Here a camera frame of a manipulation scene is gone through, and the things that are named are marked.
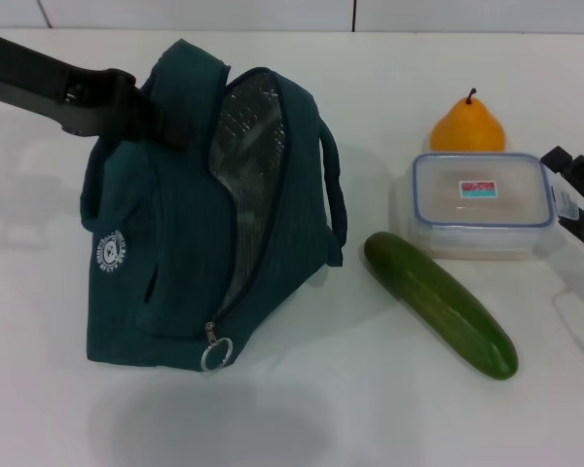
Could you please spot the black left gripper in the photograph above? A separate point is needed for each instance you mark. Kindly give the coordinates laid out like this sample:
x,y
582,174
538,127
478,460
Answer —
x,y
39,82

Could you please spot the clear container with blue-rimmed lid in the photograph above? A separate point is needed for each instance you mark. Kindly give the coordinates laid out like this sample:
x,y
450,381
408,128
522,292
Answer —
x,y
482,204

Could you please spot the dark teal insulated lunch bag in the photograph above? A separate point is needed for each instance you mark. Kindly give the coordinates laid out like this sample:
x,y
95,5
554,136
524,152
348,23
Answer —
x,y
175,243

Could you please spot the green cucumber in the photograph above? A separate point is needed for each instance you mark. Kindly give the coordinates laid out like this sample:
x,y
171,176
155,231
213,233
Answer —
x,y
438,301

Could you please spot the orange pear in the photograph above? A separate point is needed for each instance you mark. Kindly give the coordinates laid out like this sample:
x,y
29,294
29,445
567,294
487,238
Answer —
x,y
467,129

